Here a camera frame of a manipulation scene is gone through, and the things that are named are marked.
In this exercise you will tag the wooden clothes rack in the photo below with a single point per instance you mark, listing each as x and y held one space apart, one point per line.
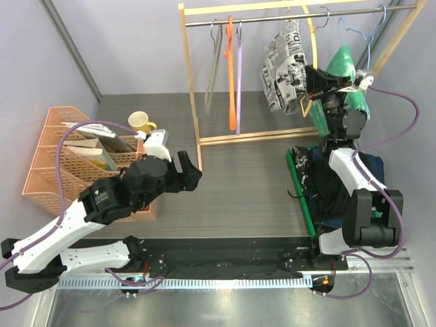
205 16

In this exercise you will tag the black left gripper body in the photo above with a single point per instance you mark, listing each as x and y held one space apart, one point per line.
181 181

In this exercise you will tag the orange compartment basket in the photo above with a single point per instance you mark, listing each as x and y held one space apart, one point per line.
149 213

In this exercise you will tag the papers in organizer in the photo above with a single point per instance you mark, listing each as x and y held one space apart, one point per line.
96 145

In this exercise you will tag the blue wire hanger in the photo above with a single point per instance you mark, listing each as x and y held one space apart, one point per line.
364 37

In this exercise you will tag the black white patterned trousers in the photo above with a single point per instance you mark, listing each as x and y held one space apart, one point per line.
301 157

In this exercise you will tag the clear acrylic hanger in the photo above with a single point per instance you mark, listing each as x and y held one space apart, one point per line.
217 42

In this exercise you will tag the white black printed garment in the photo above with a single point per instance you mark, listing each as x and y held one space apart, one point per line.
283 72

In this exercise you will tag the purple plastic hanger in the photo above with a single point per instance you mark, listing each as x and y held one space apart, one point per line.
239 77

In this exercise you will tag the yellow mug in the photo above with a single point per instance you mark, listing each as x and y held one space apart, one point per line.
139 121

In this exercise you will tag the yellow plastic hanger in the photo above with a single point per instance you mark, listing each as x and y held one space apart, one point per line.
305 102

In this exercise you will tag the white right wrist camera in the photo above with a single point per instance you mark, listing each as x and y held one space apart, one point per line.
363 79

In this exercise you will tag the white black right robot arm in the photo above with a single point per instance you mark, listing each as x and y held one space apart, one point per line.
373 216

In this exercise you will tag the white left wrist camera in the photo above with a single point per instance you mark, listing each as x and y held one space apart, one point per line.
155 143

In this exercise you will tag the orange file organizer rack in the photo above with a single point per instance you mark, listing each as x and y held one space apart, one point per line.
77 173

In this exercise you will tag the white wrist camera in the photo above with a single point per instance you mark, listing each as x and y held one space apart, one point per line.
155 143
363 79

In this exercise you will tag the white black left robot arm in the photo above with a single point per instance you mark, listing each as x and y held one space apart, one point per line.
41 260

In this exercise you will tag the green plastic tray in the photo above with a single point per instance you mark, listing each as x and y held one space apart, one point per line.
312 228

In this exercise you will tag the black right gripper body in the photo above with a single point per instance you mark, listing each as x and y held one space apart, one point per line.
334 85

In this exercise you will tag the orange plastic hanger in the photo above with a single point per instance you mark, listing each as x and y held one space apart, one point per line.
229 56

